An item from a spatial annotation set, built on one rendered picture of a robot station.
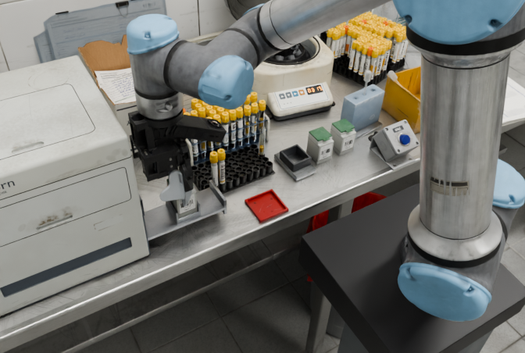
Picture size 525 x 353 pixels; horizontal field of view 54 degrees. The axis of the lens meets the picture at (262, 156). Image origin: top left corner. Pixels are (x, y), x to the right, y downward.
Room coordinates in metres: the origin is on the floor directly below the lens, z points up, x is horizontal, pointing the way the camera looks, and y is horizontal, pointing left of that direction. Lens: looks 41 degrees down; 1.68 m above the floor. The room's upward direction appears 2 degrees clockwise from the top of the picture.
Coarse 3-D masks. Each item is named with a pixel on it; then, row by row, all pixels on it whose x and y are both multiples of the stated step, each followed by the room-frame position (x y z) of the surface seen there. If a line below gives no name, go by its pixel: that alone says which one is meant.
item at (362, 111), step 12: (372, 84) 1.08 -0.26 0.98; (348, 96) 1.03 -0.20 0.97; (360, 96) 1.03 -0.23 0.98; (372, 96) 1.03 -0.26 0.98; (348, 108) 1.01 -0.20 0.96; (360, 108) 1.01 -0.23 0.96; (372, 108) 1.04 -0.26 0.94; (348, 120) 1.00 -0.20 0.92; (360, 120) 1.01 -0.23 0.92; (372, 120) 1.04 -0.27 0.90; (360, 132) 1.01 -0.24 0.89
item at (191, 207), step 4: (168, 184) 0.70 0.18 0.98; (192, 192) 0.68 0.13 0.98; (192, 196) 0.68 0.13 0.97; (176, 200) 0.67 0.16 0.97; (180, 200) 0.67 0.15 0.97; (192, 200) 0.68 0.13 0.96; (196, 200) 0.69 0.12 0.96; (172, 204) 0.69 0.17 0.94; (176, 204) 0.67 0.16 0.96; (180, 204) 0.67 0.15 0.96; (188, 204) 0.68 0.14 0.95; (192, 204) 0.68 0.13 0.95; (196, 204) 0.69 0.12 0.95; (176, 208) 0.67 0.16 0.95; (180, 208) 0.67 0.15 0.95; (184, 208) 0.67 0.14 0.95; (188, 208) 0.68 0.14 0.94; (192, 208) 0.68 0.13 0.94; (196, 208) 0.69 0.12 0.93; (180, 212) 0.67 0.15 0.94; (184, 212) 0.67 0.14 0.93; (188, 212) 0.68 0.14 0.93; (192, 212) 0.68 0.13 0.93; (180, 216) 0.67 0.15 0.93
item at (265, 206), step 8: (264, 192) 0.79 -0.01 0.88; (272, 192) 0.79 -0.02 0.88; (248, 200) 0.76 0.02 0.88; (256, 200) 0.77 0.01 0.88; (264, 200) 0.77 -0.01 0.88; (272, 200) 0.77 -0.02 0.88; (280, 200) 0.77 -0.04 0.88; (256, 208) 0.75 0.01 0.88; (264, 208) 0.75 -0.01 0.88; (272, 208) 0.75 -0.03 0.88; (280, 208) 0.75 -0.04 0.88; (256, 216) 0.72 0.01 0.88; (264, 216) 0.72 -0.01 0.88; (272, 216) 0.72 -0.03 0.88
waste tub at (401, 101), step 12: (408, 72) 1.16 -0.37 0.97; (420, 72) 1.18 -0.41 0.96; (396, 84) 1.10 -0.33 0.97; (408, 84) 1.17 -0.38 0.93; (384, 96) 1.13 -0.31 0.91; (396, 96) 1.09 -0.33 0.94; (408, 96) 1.06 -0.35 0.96; (384, 108) 1.12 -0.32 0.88; (396, 108) 1.08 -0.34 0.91; (408, 108) 1.05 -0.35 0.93; (396, 120) 1.07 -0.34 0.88; (408, 120) 1.04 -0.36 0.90
